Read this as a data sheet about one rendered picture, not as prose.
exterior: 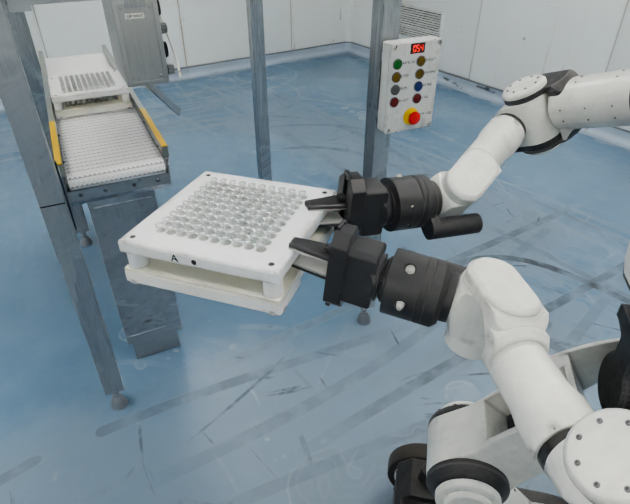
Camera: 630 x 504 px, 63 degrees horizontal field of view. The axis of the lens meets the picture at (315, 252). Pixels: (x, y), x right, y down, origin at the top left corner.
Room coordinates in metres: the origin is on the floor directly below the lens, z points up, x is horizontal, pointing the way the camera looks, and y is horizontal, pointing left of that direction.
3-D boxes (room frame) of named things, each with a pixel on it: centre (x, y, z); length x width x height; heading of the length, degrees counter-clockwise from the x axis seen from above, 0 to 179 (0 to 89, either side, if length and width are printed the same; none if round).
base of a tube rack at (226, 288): (0.67, 0.12, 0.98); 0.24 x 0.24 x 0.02; 70
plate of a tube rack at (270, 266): (0.67, 0.12, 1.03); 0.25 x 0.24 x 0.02; 160
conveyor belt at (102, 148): (1.87, 0.83, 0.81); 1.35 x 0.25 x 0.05; 26
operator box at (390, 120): (1.54, -0.28, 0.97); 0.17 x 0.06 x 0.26; 116
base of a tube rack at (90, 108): (1.80, 0.79, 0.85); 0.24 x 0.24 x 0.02; 26
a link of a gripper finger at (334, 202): (0.69, -0.02, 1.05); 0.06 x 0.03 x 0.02; 110
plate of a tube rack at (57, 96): (1.80, 0.79, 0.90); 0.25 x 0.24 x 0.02; 116
